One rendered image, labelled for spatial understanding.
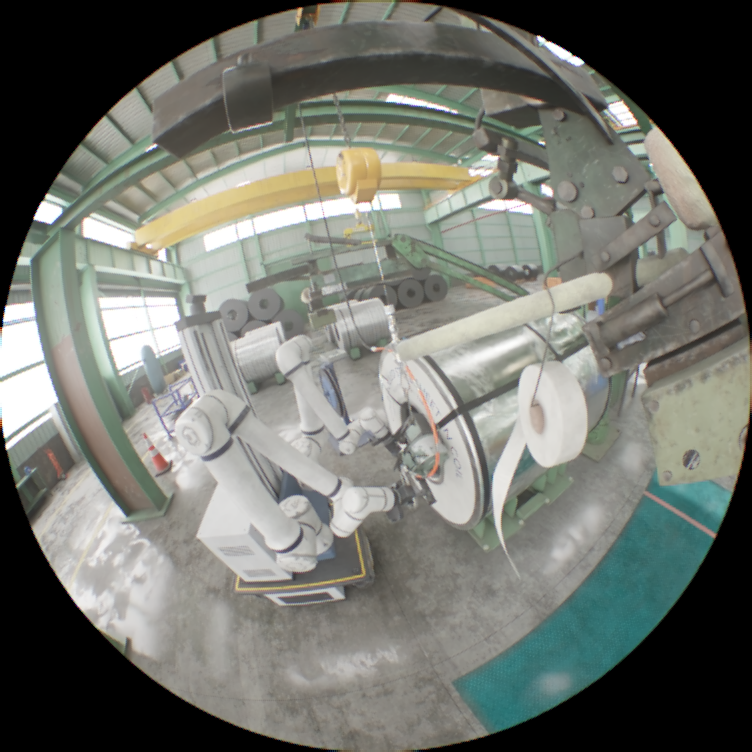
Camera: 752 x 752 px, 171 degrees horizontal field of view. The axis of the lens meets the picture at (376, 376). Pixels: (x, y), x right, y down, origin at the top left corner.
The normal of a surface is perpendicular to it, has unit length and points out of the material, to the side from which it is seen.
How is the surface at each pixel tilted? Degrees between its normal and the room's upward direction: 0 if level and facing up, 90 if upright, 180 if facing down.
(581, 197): 90
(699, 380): 90
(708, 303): 90
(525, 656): 0
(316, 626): 0
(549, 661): 0
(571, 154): 90
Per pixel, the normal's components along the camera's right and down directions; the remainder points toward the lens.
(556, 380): -0.24, -0.68
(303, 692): -0.22, -0.91
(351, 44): 0.09, 0.33
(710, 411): -0.92, 0.30
